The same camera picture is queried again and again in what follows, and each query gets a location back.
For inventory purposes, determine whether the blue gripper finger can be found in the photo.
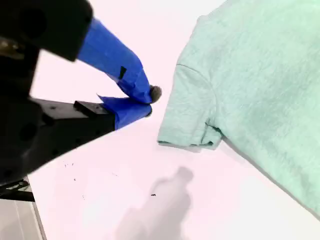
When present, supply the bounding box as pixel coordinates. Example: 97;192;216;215
37;93;153;168
37;0;163;104

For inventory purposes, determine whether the pale green T-shirt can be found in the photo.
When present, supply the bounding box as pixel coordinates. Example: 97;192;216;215
156;0;320;222

